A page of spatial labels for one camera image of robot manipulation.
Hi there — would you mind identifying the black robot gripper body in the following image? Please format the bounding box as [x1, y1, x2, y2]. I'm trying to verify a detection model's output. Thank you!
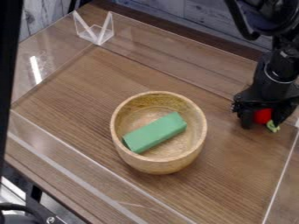
[231, 86, 299, 113]

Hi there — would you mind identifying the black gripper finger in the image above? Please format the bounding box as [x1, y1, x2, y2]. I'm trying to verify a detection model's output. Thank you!
[237, 107, 256, 130]
[272, 101, 297, 127]

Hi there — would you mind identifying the red plush strawberry toy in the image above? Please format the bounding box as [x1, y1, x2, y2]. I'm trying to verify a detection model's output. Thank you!
[253, 108, 280, 133]

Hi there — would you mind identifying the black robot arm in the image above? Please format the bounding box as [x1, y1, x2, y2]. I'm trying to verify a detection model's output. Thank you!
[224, 0, 299, 131]

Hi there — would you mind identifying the green rectangular block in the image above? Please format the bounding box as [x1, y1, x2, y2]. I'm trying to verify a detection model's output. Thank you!
[121, 112, 187, 154]

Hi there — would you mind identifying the wooden bowl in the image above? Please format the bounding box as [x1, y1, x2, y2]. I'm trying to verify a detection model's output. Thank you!
[109, 91, 208, 175]

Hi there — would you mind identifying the clear acrylic corner bracket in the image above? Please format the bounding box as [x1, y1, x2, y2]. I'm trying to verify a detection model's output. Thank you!
[72, 11, 115, 46]

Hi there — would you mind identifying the black table leg bracket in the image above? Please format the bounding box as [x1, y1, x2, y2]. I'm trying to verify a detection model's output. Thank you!
[25, 185, 67, 224]

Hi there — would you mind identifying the black cable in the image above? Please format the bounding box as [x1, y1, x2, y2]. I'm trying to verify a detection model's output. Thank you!
[0, 202, 44, 224]

